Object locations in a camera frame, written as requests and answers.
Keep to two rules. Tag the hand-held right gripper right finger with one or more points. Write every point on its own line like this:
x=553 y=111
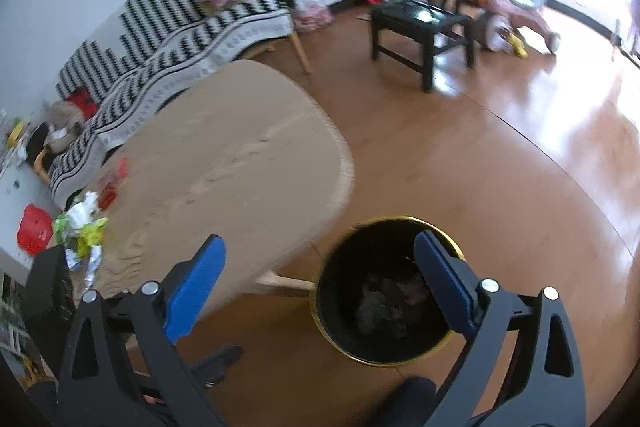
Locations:
x=445 y=282

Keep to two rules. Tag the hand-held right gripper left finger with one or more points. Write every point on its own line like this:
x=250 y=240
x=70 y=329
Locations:
x=195 y=292

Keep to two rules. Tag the silver foil wrapper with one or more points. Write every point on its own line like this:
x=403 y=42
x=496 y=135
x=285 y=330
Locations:
x=90 y=264

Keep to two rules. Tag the green snack wrapper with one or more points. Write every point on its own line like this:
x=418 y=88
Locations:
x=90 y=234

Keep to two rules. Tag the white tissue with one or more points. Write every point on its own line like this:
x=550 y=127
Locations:
x=82 y=212

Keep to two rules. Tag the black bin with gold rim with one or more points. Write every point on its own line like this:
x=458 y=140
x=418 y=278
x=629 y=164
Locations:
x=350 y=267

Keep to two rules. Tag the red wrapper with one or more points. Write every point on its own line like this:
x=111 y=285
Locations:
x=112 y=187

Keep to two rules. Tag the grey crumpled paper wad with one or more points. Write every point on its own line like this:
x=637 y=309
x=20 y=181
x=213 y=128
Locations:
x=385 y=304

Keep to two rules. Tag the red plastic stool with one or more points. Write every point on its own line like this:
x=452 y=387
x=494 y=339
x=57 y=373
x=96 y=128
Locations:
x=35 y=229

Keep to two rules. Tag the oval wooden table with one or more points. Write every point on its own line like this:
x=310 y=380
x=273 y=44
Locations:
x=225 y=157

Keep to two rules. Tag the black cushion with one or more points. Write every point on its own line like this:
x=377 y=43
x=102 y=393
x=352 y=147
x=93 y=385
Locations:
x=37 y=144

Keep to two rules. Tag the yellow plastic toy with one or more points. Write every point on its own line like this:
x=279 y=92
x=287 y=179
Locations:
x=17 y=132

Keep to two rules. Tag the beige stuffed toy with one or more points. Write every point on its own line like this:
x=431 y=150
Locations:
x=65 y=114

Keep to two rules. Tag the red cushion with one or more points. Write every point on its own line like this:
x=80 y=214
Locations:
x=85 y=99

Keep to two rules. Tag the small yellow toy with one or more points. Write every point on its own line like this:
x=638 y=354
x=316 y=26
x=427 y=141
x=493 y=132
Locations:
x=517 y=44

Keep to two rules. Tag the black white striped blanket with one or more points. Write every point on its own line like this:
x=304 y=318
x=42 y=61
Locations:
x=165 y=37

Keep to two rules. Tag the black wooden chair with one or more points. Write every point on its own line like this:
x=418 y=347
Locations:
x=420 y=19

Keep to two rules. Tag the pink tricycle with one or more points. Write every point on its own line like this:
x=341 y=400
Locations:
x=520 y=14

